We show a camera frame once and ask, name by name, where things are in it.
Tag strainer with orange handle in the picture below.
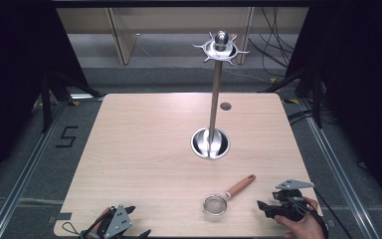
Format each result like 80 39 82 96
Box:
202 173 257 217

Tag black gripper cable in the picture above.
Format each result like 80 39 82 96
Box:
61 221 85 237
312 186 355 239

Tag steel utensil rack stand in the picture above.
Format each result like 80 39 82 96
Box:
190 30 251 161

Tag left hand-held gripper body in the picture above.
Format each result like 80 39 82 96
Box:
96 204 134 239

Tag silver metal floor rail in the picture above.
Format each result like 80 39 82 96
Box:
298 99 379 239
0 94 106 239

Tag black cables by table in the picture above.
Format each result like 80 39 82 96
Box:
286 109 316 126

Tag person's left hand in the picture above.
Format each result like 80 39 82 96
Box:
91 206 113 235

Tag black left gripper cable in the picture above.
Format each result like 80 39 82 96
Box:
61 221 85 237

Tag black curtain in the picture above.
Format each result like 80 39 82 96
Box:
0 0 91 195
284 0 382 208

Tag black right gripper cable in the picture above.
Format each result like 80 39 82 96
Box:
312 186 355 239

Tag black metal stand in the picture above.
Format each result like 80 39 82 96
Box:
262 61 326 129
39 68 104 134

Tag bundle of black floor cables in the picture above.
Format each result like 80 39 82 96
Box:
247 6 300 70

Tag beige wooden furniture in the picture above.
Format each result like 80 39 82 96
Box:
56 6 310 67

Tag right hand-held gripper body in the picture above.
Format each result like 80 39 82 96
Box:
272 178 316 222

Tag person's right hand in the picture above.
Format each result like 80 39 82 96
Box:
274 196 326 239

